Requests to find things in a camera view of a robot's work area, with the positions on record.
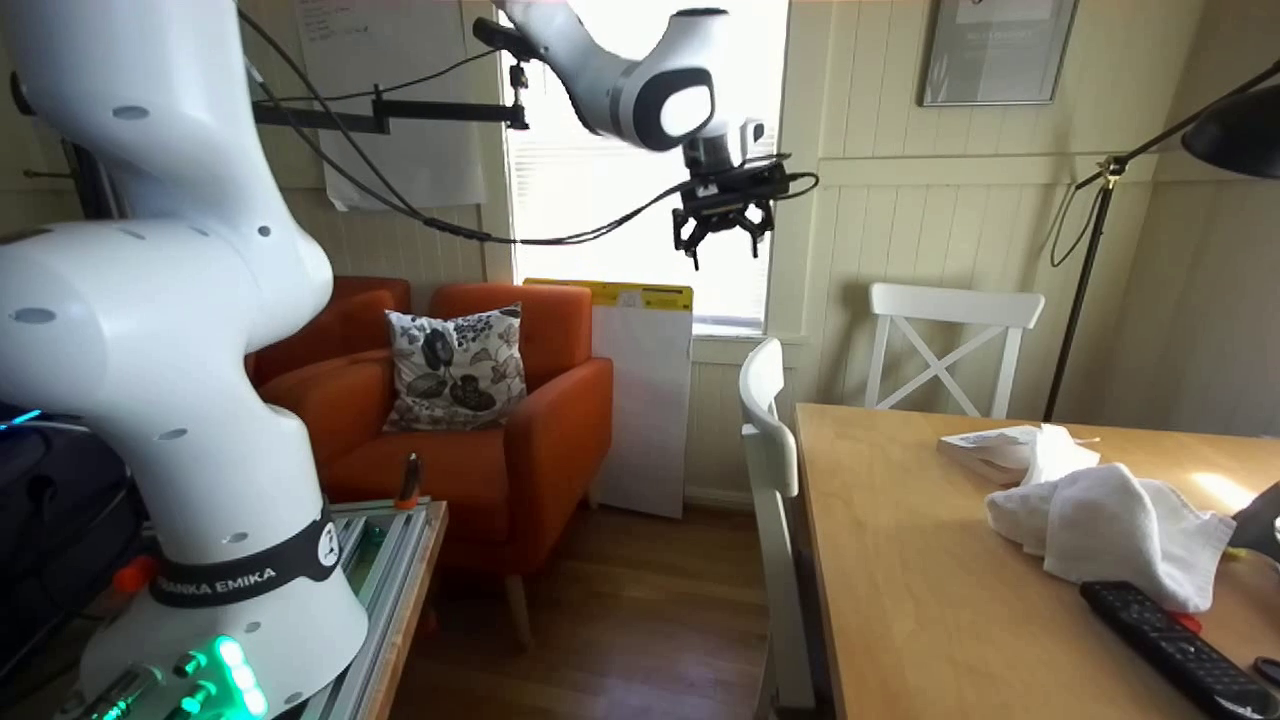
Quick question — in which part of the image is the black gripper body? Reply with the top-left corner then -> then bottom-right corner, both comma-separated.
674,158 -> 791,215

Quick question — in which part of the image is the white wooden chair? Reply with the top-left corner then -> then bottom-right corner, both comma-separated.
737,337 -> 826,714
860,281 -> 1049,422

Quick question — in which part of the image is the bright window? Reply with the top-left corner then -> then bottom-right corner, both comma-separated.
498,0 -> 791,334

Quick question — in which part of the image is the white board yellow strip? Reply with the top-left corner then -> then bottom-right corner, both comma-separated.
526,276 -> 697,523

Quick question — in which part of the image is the floral patterned pillow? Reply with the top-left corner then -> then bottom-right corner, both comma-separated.
379,303 -> 532,435

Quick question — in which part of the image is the orange armchair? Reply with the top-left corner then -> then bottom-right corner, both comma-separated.
245,271 -> 416,394
257,281 -> 616,653

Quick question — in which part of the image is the light wooden table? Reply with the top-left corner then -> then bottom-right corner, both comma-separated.
783,399 -> 1280,720

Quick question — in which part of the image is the white crumpled cloth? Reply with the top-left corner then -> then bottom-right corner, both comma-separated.
936,422 -> 1238,617

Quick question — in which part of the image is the robot stand table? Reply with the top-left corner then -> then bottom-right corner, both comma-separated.
0,497 -> 454,720

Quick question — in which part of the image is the black floor lamp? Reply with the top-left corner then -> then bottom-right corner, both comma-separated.
1037,56 -> 1280,425

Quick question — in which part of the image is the black remote control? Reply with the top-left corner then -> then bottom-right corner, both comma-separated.
1075,577 -> 1280,720

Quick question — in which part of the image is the orange red knob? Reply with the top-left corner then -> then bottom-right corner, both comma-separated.
113,556 -> 161,600

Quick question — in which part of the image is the black stereo camera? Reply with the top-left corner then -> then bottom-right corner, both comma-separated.
467,14 -> 540,66

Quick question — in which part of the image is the black cable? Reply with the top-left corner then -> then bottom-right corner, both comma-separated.
238,14 -> 826,251

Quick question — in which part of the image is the framed wall picture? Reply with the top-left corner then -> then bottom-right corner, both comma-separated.
918,0 -> 1081,112

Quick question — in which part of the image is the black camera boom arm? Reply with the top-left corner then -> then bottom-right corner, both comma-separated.
251,56 -> 532,139

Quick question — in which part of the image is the white wall paper sheet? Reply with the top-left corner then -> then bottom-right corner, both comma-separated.
291,0 -> 492,215

